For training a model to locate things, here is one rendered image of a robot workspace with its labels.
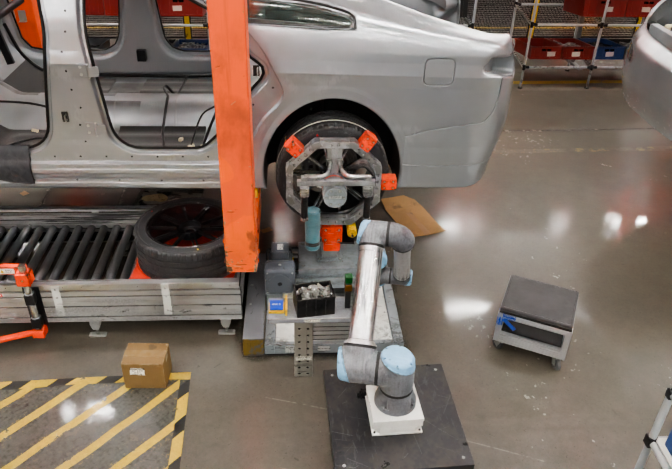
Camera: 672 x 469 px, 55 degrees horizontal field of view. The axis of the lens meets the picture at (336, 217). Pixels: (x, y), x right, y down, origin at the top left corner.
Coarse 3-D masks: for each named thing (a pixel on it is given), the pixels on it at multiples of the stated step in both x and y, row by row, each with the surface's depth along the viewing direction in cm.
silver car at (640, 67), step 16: (656, 16) 506; (640, 32) 493; (656, 32) 480; (640, 48) 475; (656, 48) 460; (624, 64) 503; (640, 64) 471; (656, 64) 450; (624, 80) 499; (640, 80) 469; (656, 80) 449; (624, 96) 509; (640, 96) 470; (656, 96) 449; (640, 112) 479; (656, 112) 452; (656, 128) 459
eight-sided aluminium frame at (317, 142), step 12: (312, 144) 351; (324, 144) 352; (336, 144) 352; (348, 144) 353; (300, 156) 355; (372, 156) 362; (288, 168) 358; (288, 180) 362; (288, 192) 367; (300, 204) 373; (360, 204) 380; (372, 204) 375; (324, 216) 382; (336, 216) 382; (348, 216) 381; (360, 216) 378
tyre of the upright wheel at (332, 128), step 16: (320, 112) 372; (336, 112) 371; (304, 128) 362; (320, 128) 356; (336, 128) 356; (352, 128) 358; (368, 128) 371; (304, 144) 360; (288, 160) 365; (384, 160) 369; (384, 192) 381
